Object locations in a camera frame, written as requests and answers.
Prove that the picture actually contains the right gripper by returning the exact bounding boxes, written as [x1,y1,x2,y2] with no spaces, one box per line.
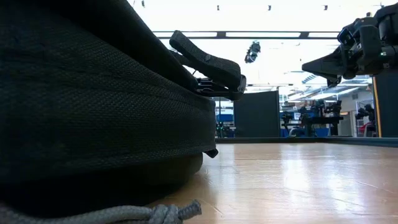
[301,24,398,88]

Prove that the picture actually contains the black fabric backpack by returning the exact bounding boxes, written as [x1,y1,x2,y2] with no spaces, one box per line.
[0,0,247,218]

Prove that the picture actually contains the background robot workstation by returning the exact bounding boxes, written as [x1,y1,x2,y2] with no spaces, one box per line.
[280,99,345,138]

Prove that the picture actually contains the red chair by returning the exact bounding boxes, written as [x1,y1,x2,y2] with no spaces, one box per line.
[357,121,374,138]

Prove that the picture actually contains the large black partition curtain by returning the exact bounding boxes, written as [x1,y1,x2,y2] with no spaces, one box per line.
[373,73,398,138]

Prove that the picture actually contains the black partition panel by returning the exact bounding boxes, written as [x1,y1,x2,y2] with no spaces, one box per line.
[233,90,280,138]

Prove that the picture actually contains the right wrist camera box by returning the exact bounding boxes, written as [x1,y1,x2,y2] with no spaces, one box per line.
[337,17,379,47]

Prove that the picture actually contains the long yellow cable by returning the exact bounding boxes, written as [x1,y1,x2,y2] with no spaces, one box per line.
[372,76,382,138]

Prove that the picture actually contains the black aluminium table frame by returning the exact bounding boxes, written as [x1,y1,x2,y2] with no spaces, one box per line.
[215,136,398,147]

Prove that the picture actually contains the black overhead camera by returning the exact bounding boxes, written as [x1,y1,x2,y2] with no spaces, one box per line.
[244,41,261,64]

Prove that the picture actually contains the grey braided cord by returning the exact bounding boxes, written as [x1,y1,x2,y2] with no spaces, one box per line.
[0,198,203,224]

